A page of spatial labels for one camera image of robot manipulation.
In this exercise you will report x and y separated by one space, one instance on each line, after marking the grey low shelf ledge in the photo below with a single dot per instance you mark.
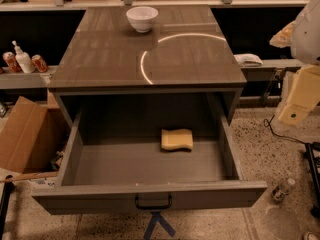
10 80

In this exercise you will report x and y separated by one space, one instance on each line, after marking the grey cabinet with counter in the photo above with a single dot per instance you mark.
184 51

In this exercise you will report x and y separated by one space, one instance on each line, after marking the white soap pump bottle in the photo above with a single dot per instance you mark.
23 59

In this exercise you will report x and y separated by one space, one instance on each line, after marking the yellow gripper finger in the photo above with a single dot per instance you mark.
303 97
283 38

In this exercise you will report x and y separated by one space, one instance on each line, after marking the red soda can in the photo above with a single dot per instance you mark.
11 62
39 63

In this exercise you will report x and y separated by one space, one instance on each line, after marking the black metal stand right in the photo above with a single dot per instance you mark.
313 162

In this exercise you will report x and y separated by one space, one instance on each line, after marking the yellow sponge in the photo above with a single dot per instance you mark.
176 139

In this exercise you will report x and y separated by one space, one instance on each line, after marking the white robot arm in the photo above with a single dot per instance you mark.
302 36

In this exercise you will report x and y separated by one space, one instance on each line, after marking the brown cardboard box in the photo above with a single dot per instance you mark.
31 137

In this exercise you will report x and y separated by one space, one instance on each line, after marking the open grey top drawer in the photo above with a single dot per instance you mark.
114 154

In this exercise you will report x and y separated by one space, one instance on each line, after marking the clear plastic bottle on floor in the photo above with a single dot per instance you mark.
281 191

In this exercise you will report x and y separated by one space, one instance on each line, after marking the wooden stick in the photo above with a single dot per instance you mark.
29 176

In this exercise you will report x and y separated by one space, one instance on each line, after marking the red soda can left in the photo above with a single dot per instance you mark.
11 62

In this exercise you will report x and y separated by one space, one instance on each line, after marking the red soda can right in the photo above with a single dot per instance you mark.
39 63

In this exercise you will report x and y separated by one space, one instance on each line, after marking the white ceramic bowl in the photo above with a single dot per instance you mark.
142 18

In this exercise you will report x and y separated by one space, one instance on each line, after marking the black drawer handle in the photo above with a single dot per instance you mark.
149 204

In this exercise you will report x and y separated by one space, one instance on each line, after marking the folded white cloth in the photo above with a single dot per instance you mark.
248 60

